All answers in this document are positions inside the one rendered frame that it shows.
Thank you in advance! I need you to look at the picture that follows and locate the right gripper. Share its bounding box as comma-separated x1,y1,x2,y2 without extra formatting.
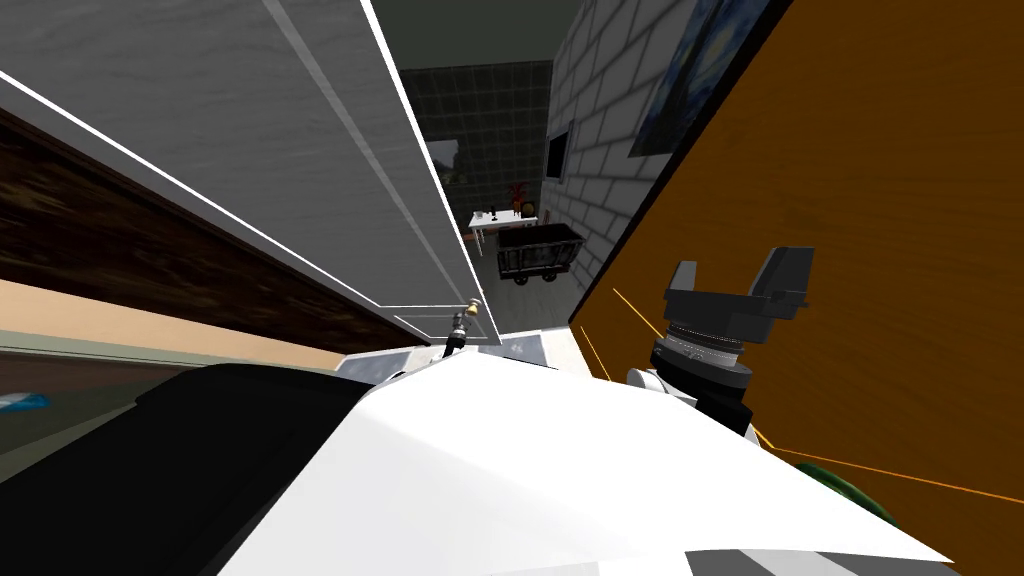
661,245,817,346

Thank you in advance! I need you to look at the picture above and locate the orange wooden door leaf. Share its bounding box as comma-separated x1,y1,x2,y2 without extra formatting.
568,0,1024,576

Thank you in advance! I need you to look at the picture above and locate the black wheeled cart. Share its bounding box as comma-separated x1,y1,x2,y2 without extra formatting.
495,223,586,287

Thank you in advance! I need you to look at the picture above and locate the green rounded object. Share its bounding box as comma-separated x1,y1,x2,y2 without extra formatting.
795,461,899,527

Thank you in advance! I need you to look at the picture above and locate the white side table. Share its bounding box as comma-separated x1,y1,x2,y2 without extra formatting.
467,181,543,257

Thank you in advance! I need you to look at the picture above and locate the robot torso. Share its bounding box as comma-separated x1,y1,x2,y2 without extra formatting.
219,349,955,576

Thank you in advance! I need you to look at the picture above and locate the white panelled door leaf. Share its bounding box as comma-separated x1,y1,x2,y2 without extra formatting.
0,0,503,347

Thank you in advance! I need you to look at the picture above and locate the blue swirl wall painting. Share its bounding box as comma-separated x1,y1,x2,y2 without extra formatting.
628,0,774,159

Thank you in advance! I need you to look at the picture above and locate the dark framed wall picture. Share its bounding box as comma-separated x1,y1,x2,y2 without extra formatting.
544,122,575,182

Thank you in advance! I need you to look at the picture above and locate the pale wall picture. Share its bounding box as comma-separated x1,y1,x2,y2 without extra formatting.
427,139,462,188

